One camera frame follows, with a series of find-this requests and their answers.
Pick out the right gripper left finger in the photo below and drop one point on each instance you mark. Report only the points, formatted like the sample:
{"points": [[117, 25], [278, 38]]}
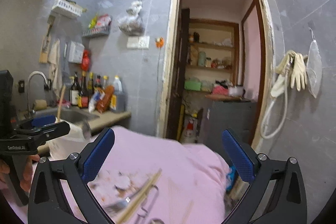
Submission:
{"points": [[47, 200]]}

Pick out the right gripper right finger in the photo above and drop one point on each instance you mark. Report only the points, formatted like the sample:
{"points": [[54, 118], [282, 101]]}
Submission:
{"points": [[287, 202]]}

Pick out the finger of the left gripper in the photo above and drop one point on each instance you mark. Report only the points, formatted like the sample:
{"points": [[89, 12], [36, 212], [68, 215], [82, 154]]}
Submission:
{"points": [[43, 121], [55, 130]]}

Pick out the white plastic utensil holder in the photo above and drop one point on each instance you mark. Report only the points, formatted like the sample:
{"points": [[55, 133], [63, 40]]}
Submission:
{"points": [[75, 141]]}

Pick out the brown wooden chopstick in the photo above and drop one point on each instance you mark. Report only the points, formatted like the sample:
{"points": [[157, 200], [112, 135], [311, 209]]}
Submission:
{"points": [[141, 194]]}

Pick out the metal peeler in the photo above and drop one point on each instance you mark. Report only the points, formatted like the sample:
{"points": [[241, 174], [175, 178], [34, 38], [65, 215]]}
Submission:
{"points": [[143, 210]]}

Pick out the steel kitchen sink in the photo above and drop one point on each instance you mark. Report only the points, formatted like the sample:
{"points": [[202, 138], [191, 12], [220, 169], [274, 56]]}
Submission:
{"points": [[72, 115]]}

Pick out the person's left hand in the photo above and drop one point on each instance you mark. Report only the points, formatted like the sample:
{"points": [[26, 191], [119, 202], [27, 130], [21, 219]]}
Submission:
{"points": [[27, 173]]}

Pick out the steel sink faucet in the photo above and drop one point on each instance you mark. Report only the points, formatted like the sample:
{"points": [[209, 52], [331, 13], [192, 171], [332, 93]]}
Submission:
{"points": [[32, 89]]}

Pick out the dark wine bottle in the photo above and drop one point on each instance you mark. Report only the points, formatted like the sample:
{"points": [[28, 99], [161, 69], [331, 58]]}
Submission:
{"points": [[74, 90]]}

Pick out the soy sauce bottle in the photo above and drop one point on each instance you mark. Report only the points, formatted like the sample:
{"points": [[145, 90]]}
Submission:
{"points": [[83, 100]]}

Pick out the orange spice bag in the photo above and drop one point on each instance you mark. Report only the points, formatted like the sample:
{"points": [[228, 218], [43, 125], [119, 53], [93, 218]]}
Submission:
{"points": [[104, 102]]}

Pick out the hanging wooden board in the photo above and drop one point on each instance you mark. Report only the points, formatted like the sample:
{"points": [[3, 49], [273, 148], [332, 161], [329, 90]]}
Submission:
{"points": [[43, 57]]}

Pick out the hanging beige towel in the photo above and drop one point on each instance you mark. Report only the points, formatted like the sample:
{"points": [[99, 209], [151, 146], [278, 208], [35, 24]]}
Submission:
{"points": [[55, 72]]}

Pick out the red hanging bag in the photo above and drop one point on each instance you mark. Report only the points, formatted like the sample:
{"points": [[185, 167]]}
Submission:
{"points": [[86, 61]]}

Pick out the large vinegar jug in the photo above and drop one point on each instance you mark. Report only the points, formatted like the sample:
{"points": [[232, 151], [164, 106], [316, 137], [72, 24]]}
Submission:
{"points": [[118, 100]]}

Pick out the dark grey cabinet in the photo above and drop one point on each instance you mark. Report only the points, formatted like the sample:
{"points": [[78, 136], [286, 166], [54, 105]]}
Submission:
{"points": [[221, 115]]}

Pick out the pink floral cloth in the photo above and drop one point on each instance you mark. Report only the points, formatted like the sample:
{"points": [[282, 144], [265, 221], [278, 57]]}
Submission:
{"points": [[192, 177]]}

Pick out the hanging plastic bag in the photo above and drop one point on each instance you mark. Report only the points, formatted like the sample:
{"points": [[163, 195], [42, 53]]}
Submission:
{"points": [[132, 24]]}

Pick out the hanging mesh strainer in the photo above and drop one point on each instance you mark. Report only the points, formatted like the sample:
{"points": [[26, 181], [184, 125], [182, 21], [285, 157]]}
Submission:
{"points": [[314, 67]]}

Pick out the white rubber gloves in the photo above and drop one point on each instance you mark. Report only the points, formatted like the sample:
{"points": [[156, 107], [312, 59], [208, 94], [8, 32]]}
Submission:
{"points": [[291, 73]]}

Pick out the green box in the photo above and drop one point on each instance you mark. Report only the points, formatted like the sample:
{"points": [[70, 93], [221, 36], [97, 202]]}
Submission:
{"points": [[192, 85]]}

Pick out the wooden shelf unit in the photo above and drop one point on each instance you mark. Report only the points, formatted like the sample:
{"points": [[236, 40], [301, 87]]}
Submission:
{"points": [[214, 51]]}

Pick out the white wall box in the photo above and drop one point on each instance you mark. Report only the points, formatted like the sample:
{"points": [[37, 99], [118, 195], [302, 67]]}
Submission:
{"points": [[76, 53]]}

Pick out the grey wall shelf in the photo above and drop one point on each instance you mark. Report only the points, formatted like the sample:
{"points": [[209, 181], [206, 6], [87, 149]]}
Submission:
{"points": [[96, 32]]}

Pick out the white wall basket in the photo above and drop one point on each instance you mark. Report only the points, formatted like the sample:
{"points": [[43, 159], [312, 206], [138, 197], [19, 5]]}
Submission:
{"points": [[68, 8]]}

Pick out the white wall socket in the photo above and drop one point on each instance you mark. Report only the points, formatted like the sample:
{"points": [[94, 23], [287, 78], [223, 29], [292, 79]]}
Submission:
{"points": [[138, 42]]}

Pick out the orange wall hook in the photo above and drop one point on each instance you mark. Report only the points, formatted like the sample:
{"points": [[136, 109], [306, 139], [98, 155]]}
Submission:
{"points": [[159, 42]]}

